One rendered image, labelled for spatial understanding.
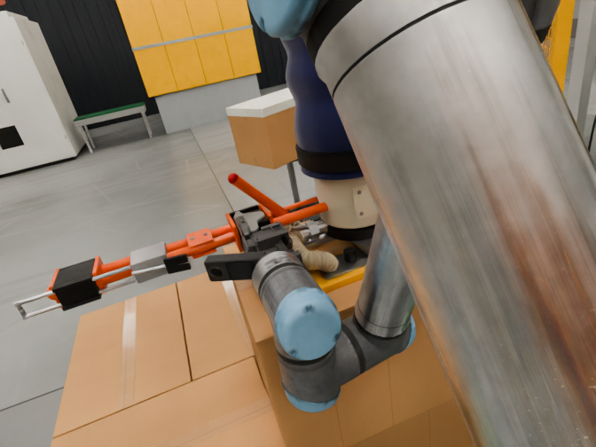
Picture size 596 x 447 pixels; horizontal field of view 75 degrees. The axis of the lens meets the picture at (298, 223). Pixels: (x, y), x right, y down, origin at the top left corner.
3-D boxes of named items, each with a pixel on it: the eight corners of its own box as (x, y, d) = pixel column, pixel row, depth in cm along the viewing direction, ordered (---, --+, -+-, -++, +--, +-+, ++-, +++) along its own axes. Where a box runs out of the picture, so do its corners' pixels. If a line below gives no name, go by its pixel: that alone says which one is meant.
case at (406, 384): (418, 291, 136) (413, 186, 118) (508, 373, 102) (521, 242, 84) (254, 354, 123) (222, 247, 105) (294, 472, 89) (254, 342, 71)
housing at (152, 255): (170, 257, 84) (164, 239, 82) (173, 273, 78) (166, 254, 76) (137, 269, 82) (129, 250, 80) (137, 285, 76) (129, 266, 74)
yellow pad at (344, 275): (428, 226, 96) (427, 208, 94) (457, 243, 88) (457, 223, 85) (302, 273, 88) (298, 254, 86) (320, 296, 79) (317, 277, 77)
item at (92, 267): (108, 274, 81) (99, 254, 79) (106, 293, 75) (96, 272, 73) (66, 288, 79) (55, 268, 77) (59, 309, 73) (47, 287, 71)
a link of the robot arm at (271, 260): (264, 317, 64) (251, 270, 59) (257, 301, 68) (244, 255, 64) (314, 299, 66) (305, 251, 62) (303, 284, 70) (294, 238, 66)
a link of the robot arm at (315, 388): (363, 394, 64) (358, 336, 58) (302, 430, 59) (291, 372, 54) (331, 358, 71) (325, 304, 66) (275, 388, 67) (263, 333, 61)
